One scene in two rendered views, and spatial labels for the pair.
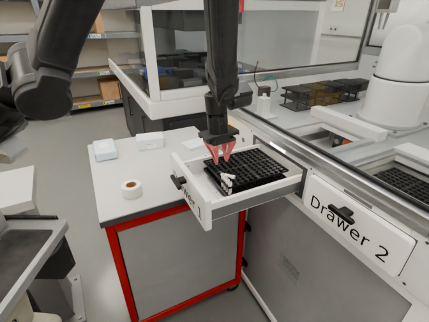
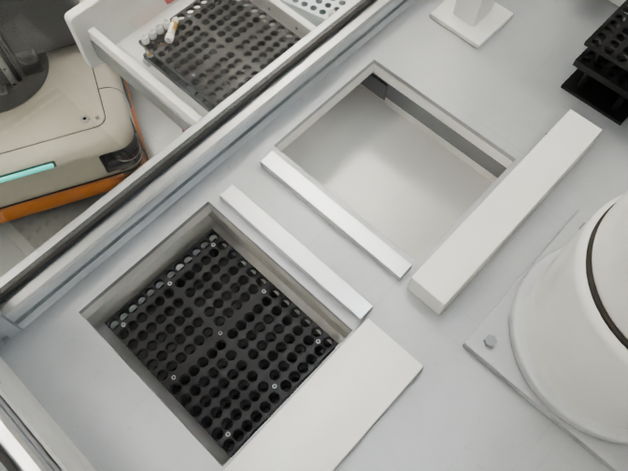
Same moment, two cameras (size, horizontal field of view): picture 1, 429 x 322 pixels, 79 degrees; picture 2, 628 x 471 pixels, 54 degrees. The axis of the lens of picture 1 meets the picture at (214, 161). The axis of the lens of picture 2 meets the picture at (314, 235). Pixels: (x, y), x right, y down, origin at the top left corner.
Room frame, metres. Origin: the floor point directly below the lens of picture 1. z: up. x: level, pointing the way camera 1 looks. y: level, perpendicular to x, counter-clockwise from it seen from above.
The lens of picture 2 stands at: (0.63, -0.77, 1.62)
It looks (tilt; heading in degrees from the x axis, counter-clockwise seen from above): 64 degrees down; 70
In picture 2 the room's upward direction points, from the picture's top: straight up
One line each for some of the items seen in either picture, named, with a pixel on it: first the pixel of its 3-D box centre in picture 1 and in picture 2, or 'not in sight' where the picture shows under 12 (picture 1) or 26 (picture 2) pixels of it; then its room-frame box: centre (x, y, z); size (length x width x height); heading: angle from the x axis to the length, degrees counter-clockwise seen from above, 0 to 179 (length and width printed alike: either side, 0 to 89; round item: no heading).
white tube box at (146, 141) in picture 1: (150, 140); not in sight; (1.17, 0.32, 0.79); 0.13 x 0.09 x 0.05; 107
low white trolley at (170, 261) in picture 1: (168, 222); not in sight; (1.03, 0.24, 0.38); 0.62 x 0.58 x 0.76; 26
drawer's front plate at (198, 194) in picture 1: (188, 187); not in sight; (0.65, 0.08, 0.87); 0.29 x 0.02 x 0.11; 26
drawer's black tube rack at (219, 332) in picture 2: not in sight; (223, 340); (0.60, -0.53, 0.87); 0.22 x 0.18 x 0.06; 116
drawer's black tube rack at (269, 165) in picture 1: (244, 173); not in sight; (0.74, -0.10, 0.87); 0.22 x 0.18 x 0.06; 116
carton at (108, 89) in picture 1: (113, 88); not in sight; (4.25, 1.64, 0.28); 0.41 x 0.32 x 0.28; 120
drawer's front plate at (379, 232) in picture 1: (348, 218); not in sight; (0.51, -0.35, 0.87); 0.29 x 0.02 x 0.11; 26
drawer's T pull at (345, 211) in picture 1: (344, 212); not in sight; (0.50, -0.32, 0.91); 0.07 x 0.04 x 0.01; 26
